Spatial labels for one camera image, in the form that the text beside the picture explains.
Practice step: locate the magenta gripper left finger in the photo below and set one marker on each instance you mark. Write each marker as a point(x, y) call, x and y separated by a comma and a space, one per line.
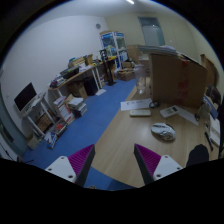
point(74, 168)

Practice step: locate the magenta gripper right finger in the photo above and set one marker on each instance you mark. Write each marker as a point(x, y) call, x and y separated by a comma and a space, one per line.
point(153, 166)

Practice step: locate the white grey computer mouse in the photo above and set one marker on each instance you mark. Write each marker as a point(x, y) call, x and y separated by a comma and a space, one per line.
point(165, 131)

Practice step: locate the black computer monitor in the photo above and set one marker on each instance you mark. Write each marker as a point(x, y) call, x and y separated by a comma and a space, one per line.
point(25, 96)

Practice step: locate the black round object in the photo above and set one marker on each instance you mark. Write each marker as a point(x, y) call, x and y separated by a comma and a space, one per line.
point(198, 155)

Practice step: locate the white remote control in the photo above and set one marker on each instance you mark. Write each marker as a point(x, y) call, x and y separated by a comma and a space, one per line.
point(140, 113)

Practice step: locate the white air conditioner remote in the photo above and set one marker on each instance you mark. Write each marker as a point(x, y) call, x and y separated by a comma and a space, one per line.
point(169, 112)

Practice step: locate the stack of books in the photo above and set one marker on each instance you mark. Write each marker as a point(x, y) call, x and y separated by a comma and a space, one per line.
point(77, 107)

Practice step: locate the white paper sheet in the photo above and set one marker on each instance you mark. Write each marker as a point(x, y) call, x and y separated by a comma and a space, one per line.
point(135, 104)

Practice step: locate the white metal shelf rack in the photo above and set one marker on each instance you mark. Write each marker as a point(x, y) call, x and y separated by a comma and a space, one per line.
point(40, 117)

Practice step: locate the long wooden side desk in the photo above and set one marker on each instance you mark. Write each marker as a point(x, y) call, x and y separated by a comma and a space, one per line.
point(93, 68)

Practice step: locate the large brown cardboard box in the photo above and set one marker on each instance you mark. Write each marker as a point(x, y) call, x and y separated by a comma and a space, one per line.
point(176, 81)

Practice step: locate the brown cardboard box on floor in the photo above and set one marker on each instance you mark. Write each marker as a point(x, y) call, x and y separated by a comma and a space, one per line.
point(125, 74)

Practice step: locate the clear plastic water bottle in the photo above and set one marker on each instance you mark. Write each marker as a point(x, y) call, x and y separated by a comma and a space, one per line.
point(140, 77)

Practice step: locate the black floor stand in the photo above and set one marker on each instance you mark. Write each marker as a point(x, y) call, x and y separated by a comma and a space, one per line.
point(104, 58)

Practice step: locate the grey door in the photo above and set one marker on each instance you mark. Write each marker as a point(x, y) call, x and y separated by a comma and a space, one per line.
point(152, 31)

